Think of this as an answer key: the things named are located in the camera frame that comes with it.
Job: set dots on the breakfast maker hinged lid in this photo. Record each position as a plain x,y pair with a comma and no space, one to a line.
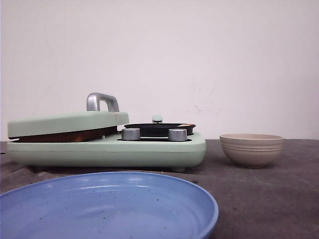
101,118

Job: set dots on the beige ribbed bowl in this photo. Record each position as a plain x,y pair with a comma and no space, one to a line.
252,150

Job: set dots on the mint green breakfast maker base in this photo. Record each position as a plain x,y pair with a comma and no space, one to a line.
112,151

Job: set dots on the black round frying pan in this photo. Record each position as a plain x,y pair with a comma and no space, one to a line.
155,129

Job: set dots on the right silver control knob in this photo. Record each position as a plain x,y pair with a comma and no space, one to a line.
177,134

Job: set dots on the silver control knob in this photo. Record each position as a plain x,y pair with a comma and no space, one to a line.
131,134
177,134

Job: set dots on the left silver control knob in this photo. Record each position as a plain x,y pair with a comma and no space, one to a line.
131,134

